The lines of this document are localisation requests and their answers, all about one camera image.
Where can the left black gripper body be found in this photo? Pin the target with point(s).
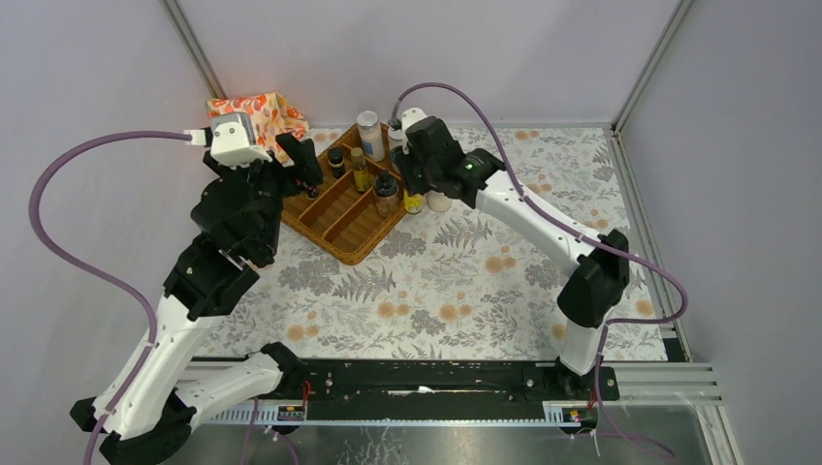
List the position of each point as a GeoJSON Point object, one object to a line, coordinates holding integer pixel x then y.
{"type": "Point", "coordinates": [271, 188]}

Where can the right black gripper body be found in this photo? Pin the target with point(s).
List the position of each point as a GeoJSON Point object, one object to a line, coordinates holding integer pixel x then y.
{"type": "Point", "coordinates": [414, 173]}

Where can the blue label pellet jar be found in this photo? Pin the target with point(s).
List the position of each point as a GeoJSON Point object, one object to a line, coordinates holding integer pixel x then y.
{"type": "Point", "coordinates": [395, 141]}
{"type": "Point", "coordinates": [370, 132]}

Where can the black cap grinder bottle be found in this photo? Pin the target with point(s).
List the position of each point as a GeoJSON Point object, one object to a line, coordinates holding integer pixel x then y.
{"type": "Point", "coordinates": [386, 193]}

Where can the yellow label sauce bottle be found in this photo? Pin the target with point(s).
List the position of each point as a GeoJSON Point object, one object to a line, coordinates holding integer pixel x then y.
{"type": "Point", "coordinates": [360, 170]}

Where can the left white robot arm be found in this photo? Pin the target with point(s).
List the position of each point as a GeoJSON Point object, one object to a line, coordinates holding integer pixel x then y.
{"type": "Point", "coordinates": [148, 414]}

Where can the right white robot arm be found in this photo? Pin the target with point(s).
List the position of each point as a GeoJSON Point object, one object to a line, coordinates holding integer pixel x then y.
{"type": "Point", "coordinates": [596, 278]}

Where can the orange floral cloth bag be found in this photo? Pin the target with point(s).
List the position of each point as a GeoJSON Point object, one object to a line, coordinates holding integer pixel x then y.
{"type": "Point", "coordinates": [270, 114]}

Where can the brown wicker divided basket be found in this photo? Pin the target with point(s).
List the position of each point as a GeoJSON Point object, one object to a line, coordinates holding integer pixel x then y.
{"type": "Point", "coordinates": [341, 220]}

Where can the floral patterned table mat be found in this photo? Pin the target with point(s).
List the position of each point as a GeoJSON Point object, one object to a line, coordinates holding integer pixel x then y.
{"type": "Point", "coordinates": [453, 284]}

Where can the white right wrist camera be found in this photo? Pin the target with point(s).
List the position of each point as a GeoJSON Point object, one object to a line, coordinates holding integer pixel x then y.
{"type": "Point", "coordinates": [411, 116]}

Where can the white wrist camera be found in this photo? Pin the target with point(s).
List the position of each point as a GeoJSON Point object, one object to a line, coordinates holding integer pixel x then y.
{"type": "Point", "coordinates": [411, 116]}
{"type": "Point", "coordinates": [233, 144]}

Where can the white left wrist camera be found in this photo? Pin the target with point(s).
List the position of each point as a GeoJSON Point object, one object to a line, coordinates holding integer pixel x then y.
{"type": "Point", "coordinates": [233, 144]}

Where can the aluminium frame rail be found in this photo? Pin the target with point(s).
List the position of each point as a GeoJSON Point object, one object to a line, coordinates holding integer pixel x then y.
{"type": "Point", "coordinates": [186, 33]}

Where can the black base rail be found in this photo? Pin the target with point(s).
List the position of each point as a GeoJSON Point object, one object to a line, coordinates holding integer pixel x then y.
{"type": "Point", "coordinates": [472, 390]}

